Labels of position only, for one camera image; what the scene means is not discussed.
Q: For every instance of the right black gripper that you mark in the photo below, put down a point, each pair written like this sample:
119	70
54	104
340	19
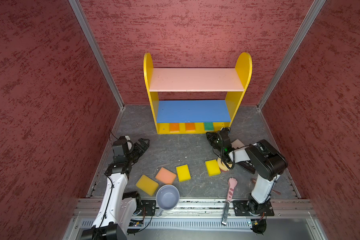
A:
211	137

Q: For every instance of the pink handled knife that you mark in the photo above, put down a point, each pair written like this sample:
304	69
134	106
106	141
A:
232	184

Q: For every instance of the yellow square sponge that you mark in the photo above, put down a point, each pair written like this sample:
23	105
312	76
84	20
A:
183	173
213	168

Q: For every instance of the large yellow sponge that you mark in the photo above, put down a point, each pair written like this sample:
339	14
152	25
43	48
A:
147	185

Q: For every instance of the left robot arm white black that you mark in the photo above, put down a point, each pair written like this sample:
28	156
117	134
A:
118	207

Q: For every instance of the smiley face yellow sponge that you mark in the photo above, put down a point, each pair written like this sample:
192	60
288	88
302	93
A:
222	166

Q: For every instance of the yellow shelf unit pink blue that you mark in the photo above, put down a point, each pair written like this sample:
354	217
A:
232	81

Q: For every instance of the black calculator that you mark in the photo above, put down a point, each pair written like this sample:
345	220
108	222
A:
248	166

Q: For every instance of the yellow square sponge right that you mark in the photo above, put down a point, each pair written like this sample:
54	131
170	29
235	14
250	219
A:
213	168

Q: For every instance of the salmon orange sponge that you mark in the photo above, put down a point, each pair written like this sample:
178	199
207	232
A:
165	176

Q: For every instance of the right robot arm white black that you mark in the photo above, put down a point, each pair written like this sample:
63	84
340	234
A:
261	158

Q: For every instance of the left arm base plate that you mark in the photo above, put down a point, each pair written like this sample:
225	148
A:
145	208

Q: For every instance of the yellow square sponge middle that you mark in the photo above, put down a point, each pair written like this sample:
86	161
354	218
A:
183	173

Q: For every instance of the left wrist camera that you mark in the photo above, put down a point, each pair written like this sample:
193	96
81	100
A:
122	146

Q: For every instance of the grey blue mug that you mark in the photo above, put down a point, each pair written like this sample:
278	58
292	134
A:
167	198

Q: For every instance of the orange sponge yellow base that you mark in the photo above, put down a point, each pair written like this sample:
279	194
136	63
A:
174	127
190	127

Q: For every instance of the green scrub sponge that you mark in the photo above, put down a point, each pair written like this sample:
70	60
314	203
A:
209	127

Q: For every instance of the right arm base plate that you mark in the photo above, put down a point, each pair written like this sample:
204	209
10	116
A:
251	208

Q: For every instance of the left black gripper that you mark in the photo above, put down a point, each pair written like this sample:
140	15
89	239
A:
140	149

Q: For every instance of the beige pink sponge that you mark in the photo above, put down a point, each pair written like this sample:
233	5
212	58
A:
237	144

